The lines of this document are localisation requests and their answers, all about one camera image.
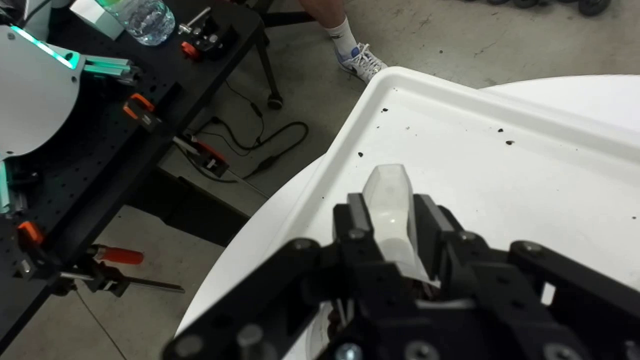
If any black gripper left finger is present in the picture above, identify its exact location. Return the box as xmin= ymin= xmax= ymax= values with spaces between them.
xmin=331 ymin=193 xmax=398 ymax=307

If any black cable on floor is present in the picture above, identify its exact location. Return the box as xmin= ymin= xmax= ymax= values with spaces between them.
xmin=171 ymin=97 xmax=311 ymax=181

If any black robot workbench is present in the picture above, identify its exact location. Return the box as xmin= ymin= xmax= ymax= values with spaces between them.
xmin=0 ymin=3 xmax=264 ymax=352

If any white sneaker foot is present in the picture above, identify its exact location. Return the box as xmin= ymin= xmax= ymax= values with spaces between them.
xmin=298 ymin=0 xmax=385 ymax=82

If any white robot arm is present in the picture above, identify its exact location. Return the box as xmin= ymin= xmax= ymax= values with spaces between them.
xmin=0 ymin=25 xmax=229 ymax=312

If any white plastic tray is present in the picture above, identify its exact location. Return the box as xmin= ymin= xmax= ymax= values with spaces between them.
xmin=177 ymin=67 xmax=640 ymax=325

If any red handled clamp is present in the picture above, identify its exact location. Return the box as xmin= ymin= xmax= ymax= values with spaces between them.
xmin=12 ymin=218 xmax=186 ymax=297

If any plastic water bottle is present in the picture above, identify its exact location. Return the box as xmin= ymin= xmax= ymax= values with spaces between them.
xmin=118 ymin=0 xmax=176 ymax=45

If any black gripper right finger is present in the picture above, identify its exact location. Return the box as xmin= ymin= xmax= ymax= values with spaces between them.
xmin=413 ymin=193 xmax=488 ymax=300

